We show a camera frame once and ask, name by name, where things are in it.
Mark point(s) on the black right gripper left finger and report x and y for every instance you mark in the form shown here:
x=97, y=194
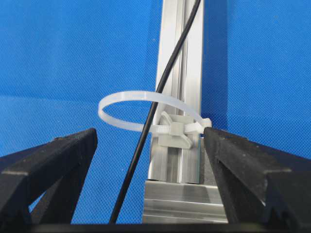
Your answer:
x=42, y=185

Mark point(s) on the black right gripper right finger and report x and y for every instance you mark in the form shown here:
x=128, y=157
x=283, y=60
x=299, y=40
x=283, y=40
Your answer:
x=258, y=183

